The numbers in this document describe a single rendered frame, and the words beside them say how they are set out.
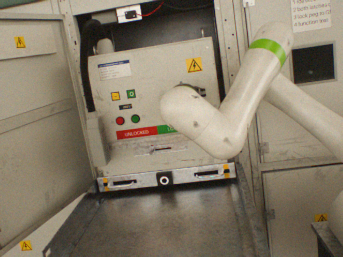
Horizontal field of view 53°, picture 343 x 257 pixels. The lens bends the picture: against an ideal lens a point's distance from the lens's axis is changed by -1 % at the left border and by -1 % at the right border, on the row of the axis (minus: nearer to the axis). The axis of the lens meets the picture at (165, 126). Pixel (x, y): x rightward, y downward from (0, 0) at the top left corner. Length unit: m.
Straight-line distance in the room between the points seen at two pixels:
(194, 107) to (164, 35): 1.45
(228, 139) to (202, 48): 0.51
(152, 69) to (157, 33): 0.98
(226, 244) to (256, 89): 0.43
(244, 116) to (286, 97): 0.36
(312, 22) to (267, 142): 0.50
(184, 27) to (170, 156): 1.09
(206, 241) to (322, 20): 0.94
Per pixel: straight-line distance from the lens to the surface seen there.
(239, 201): 1.21
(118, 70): 1.30
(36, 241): 1.88
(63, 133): 1.48
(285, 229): 1.69
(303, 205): 1.65
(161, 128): 1.31
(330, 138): 1.24
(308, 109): 1.23
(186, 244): 1.02
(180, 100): 0.82
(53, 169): 1.43
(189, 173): 1.35
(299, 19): 1.47
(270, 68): 1.03
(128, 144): 1.31
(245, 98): 0.93
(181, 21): 2.23
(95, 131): 1.25
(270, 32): 1.12
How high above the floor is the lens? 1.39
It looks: 13 degrees down
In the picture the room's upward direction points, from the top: 9 degrees counter-clockwise
